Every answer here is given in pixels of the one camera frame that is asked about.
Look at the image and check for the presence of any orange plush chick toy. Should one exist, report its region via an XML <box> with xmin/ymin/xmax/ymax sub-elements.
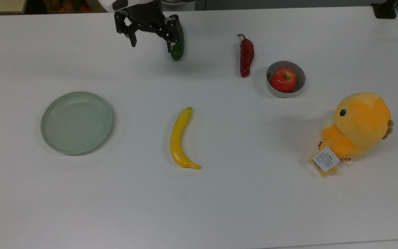
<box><xmin>310</xmin><ymin>92</ymin><xmax>394</xmax><ymax>177</ymax></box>

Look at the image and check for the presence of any red apple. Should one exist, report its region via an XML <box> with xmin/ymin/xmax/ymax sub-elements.
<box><xmin>270</xmin><ymin>67</ymin><xmax>298</xmax><ymax>93</ymax></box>

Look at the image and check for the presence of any grey round bowl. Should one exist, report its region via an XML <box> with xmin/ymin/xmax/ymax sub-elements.
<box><xmin>266</xmin><ymin>61</ymin><xmax>306</xmax><ymax>98</ymax></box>

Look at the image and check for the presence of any red chili pepper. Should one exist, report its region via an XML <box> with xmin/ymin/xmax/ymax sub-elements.
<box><xmin>237</xmin><ymin>34</ymin><xmax>255</xmax><ymax>78</ymax></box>

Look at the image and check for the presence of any green cucumber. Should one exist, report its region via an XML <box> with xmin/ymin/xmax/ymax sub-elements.
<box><xmin>170</xmin><ymin>28</ymin><xmax>185</xmax><ymax>62</ymax></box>

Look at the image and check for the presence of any pale green plate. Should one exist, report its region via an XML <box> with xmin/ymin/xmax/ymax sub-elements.
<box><xmin>40</xmin><ymin>91</ymin><xmax>114</xmax><ymax>155</ymax></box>

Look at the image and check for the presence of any white paper hang tag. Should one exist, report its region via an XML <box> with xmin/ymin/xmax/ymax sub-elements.
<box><xmin>312</xmin><ymin>146</ymin><xmax>341</xmax><ymax>173</ymax></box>

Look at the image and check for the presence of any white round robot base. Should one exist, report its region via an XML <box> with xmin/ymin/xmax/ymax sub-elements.
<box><xmin>161</xmin><ymin>0</ymin><xmax>196</xmax><ymax>11</ymax></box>

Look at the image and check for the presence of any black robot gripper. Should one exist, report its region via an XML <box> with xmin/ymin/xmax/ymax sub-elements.
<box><xmin>114</xmin><ymin>0</ymin><xmax>181</xmax><ymax>53</ymax></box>

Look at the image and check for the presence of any clear bin of toy fruit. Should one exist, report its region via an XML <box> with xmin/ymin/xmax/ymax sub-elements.
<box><xmin>44</xmin><ymin>0</ymin><xmax>105</xmax><ymax>13</ymax></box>

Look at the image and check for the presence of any yellow banana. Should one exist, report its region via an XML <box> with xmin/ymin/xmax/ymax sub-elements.
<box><xmin>170</xmin><ymin>107</ymin><xmax>202</xmax><ymax>170</ymax></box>

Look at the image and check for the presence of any beige wooden board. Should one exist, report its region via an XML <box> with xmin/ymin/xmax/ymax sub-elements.
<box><xmin>0</xmin><ymin>0</ymin><xmax>27</xmax><ymax>15</ymax></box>

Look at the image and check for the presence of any black clamp block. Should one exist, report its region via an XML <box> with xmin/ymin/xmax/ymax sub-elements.
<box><xmin>371</xmin><ymin>0</ymin><xmax>398</xmax><ymax>19</ymax></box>

